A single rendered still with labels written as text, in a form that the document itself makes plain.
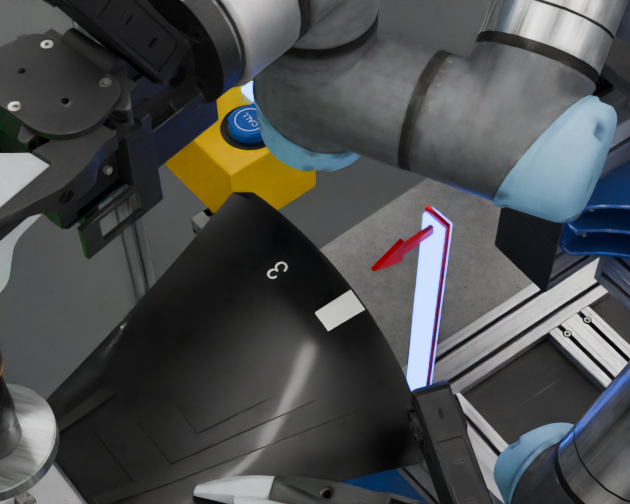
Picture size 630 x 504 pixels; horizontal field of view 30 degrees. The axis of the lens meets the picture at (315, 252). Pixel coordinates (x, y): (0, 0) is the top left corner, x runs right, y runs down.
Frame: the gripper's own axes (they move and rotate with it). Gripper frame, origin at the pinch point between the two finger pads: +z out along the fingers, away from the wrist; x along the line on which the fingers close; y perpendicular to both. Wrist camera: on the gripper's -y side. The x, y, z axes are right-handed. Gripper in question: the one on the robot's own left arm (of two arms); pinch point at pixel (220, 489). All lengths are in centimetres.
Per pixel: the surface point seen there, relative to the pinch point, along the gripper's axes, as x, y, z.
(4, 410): -14.0, 2.8, 9.5
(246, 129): 13.5, -37.2, 9.8
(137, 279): 94, -61, 43
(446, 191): 131, -113, -1
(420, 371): 21.5, -20.8, -9.5
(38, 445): -10.0, 2.9, 8.5
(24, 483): -10.0, 5.2, 8.5
